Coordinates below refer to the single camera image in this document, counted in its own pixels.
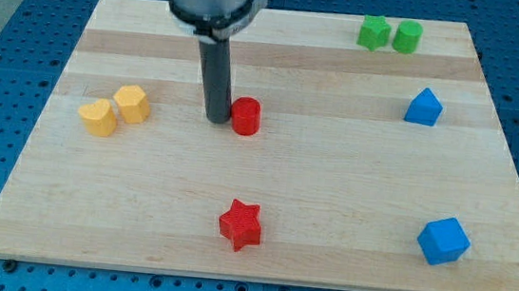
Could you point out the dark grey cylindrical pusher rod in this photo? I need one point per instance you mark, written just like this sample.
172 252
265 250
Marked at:
216 80

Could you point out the red cylinder block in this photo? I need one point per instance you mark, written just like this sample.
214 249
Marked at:
246 116

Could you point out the green star block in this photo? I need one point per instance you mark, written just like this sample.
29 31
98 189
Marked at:
374 33

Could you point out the red star block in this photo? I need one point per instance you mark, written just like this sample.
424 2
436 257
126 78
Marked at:
240 224

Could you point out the yellow hexagon block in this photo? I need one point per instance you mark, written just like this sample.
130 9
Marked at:
132 103

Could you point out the yellow heart block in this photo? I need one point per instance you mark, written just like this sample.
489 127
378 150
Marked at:
98 118

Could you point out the green cylinder block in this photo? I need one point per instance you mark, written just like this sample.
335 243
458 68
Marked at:
407 36

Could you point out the light wooden board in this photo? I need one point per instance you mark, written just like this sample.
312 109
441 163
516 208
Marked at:
344 184

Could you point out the blue triangular prism block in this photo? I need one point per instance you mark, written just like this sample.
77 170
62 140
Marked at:
424 109

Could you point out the blue cube block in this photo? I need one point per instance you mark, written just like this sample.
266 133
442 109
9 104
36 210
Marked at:
443 241

